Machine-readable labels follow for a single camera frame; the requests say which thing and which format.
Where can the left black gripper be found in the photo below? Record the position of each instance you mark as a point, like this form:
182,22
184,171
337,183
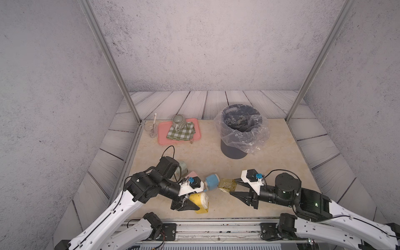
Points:
184,205

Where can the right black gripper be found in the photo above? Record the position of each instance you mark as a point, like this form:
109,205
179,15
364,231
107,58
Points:
251,196

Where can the yellow sharpener shavings tray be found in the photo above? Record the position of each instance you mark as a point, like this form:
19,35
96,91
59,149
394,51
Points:
227,185

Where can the blue pencil sharpener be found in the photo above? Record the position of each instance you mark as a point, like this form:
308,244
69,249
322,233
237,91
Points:
211,182

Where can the pink pencil sharpener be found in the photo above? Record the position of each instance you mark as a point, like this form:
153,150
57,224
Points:
192,175

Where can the green white pencil sharpener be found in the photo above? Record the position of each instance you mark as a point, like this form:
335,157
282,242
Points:
182,170

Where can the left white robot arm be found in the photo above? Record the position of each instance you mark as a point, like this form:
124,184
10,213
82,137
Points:
138,189

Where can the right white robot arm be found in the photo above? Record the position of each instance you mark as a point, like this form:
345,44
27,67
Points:
315,217

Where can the pink plastic tray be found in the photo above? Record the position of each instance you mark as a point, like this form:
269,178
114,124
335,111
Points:
164,127

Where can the clear plastic bin liner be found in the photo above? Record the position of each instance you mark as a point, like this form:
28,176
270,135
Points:
262,133

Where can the dark grey trash bin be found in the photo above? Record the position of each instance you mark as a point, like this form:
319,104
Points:
238,124

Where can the green checkered cloth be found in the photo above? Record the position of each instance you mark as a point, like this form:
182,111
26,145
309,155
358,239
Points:
185,134

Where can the ribbed grey cup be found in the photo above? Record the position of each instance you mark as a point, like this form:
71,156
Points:
179,122

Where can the clear glass with stick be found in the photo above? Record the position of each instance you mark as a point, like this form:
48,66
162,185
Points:
151,127

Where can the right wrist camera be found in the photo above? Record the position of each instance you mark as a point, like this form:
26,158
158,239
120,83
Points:
254,179

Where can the aluminium mounting rail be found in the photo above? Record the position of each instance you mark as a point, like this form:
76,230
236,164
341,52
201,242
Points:
231,234

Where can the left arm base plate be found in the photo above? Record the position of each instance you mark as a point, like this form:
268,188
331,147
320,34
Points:
166,232

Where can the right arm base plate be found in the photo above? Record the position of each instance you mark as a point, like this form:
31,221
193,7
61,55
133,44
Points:
271,232

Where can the left metal frame post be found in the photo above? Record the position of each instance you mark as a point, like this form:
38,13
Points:
99,36

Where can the metal frame post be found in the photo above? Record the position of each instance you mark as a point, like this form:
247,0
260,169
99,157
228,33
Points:
328,43
99,36

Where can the right metal frame post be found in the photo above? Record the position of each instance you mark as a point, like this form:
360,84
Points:
328,43

